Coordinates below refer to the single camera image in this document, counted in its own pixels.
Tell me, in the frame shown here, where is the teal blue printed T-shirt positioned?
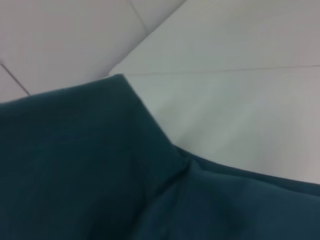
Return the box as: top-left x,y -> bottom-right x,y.
0,73 -> 320,240

